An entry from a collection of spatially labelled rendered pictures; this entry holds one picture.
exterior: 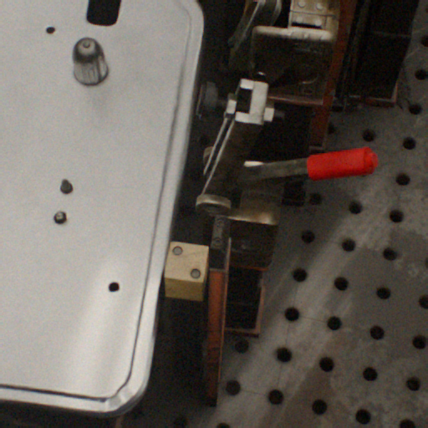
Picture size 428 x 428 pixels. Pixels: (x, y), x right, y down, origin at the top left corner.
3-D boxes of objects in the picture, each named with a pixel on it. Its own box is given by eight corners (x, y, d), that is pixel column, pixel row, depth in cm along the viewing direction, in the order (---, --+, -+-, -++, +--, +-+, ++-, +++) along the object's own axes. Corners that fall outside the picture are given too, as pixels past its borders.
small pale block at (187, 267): (176, 354, 128) (169, 239, 94) (206, 358, 128) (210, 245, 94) (171, 384, 127) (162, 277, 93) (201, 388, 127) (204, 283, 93)
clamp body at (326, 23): (232, 140, 139) (245, -38, 105) (323, 151, 138) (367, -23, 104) (222, 206, 135) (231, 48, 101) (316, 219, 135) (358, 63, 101)
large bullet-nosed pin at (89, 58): (79, 62, 110) (72, 26, 104) (111, 66, 110) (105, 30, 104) (73, 90, 109) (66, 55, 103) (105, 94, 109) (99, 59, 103)
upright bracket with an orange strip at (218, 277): (208, 379, 127) (215, 212, 81) (220, 381, 127) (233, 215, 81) (205, 405, 126) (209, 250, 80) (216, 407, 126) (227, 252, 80)
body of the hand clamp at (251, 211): (207, 282, 131) (211, 155, 99) (265, 290, 131) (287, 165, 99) (200, 330, 129) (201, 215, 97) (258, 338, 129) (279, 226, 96)
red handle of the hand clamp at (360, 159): (206, 155, 97) (371, 129, 89) (219, 165, 99) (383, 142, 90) (199, 198, 96) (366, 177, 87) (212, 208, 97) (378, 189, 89)
